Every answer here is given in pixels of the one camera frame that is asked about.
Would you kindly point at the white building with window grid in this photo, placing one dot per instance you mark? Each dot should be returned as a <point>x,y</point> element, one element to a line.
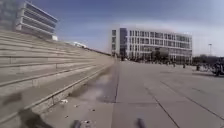
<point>150,43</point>

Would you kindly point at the wide concrete steps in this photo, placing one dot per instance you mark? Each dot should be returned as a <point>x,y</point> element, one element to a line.
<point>36,66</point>

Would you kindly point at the pole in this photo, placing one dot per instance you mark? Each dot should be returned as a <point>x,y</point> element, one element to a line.
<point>210,49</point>

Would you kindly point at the vehicle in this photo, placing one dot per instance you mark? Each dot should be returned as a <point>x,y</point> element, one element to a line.
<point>218,68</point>

